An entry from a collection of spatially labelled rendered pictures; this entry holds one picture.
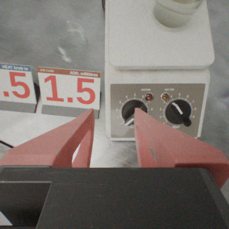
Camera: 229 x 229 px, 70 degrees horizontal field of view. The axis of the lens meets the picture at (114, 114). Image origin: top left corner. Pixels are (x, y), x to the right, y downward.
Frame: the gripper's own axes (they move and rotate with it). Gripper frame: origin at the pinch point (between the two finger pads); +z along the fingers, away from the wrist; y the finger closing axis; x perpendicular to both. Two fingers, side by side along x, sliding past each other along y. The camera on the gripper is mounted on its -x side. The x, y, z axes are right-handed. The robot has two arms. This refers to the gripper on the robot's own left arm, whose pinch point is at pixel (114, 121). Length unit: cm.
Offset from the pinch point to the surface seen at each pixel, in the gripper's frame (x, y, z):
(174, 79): 0.5, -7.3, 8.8
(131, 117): 3.9, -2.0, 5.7
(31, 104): 6.0, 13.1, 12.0
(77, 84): 2.7, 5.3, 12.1
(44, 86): 3.1, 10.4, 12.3
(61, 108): 6.5, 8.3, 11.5
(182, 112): 3.4, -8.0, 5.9
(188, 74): 0.0, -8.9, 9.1
